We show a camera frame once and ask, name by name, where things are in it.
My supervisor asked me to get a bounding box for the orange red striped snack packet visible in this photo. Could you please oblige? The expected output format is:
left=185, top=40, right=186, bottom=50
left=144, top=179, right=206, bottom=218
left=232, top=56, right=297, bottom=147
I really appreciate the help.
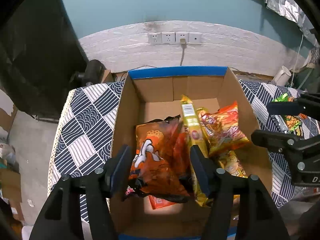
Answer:
left=199, top=101, right=251, bottom=158

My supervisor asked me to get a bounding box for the clear plastic bag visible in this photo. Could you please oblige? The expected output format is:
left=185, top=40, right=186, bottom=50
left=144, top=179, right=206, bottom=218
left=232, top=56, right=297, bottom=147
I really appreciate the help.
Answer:
left=0, top=142, right=17, bottom=167

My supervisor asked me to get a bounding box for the long yellow snack packet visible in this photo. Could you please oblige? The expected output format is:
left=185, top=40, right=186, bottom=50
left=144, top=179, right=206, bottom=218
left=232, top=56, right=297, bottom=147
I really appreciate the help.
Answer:
left=180, top=94, right=214, bottom=207

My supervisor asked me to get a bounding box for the white cord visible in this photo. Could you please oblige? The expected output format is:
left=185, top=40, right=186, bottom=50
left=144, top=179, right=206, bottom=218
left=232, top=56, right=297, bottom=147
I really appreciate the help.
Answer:
left=290, top=34, right=304, bottom=87

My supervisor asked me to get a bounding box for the navy white patterned tablecloth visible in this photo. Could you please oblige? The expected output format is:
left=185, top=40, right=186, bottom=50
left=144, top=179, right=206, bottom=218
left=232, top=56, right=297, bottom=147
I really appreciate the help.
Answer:
left=47, top=79, right=320, bottom=222

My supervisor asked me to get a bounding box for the silver foil curtain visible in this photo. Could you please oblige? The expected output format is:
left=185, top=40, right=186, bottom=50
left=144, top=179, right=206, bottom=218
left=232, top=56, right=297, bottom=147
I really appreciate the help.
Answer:
left=263, top=0, right=320, bottom=46

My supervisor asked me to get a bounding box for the grey plug cable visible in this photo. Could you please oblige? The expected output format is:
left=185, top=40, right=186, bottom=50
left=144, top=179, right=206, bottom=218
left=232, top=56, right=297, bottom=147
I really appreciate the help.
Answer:
left=179, top=39, right=187, bottom=67

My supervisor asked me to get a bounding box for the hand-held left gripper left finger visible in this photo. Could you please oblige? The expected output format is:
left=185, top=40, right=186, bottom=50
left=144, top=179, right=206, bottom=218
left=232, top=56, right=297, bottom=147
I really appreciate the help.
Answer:
left=30, top=144, right=132, bottom=240

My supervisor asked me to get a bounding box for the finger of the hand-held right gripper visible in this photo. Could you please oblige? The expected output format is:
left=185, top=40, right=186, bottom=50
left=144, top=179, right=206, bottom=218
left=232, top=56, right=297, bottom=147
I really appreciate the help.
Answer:
left=267, top=92, right=320, bottom=117
left=251, top=129, right=304, bottom=153

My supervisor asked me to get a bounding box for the black round device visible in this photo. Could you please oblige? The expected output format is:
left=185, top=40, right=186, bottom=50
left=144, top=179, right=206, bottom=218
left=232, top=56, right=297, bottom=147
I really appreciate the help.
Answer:
left=71, top=59, right=106, bottom=85

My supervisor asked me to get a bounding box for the flat brown cardboard sheet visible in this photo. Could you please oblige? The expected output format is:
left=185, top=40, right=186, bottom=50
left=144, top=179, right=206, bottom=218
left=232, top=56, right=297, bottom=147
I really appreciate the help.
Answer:
left=0, top=167, right=26, bottom=222

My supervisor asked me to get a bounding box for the orange cartoon chip bag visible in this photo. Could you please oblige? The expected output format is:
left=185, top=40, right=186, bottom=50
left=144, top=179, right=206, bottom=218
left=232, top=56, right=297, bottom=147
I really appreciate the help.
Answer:
left=122, top=114, right=198, bottom=204

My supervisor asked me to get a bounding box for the white single-hole wall socket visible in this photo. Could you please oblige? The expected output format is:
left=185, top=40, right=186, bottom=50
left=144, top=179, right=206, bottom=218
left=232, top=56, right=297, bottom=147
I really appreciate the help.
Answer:
left=189, top=32, right=203, bottom=44

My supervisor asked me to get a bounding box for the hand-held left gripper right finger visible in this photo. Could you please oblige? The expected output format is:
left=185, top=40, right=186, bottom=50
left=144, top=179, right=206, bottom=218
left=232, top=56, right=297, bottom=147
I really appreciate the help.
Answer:
left=190, top=145, right=290, bottom=240

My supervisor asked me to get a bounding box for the white kettle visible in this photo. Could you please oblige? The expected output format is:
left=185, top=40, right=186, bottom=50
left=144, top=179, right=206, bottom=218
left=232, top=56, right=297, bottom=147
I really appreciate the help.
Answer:
left=272, top=65, right=292, bottom=87

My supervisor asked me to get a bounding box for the blue-edged cardboard box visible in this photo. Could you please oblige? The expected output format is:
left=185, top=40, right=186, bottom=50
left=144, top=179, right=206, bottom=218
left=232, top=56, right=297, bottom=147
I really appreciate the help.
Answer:
left=109, top=66, right=273, bottom=240

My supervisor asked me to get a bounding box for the small brown cardboard box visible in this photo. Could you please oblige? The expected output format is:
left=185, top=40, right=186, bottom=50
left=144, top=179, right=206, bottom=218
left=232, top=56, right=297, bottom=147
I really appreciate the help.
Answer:
left=101, top=69, right=116, bottom=83

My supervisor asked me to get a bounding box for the silver snack packet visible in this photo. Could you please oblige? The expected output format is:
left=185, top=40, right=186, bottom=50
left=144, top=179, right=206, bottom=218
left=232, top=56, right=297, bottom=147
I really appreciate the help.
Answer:
left=271, top=114, right=291, bottom=133

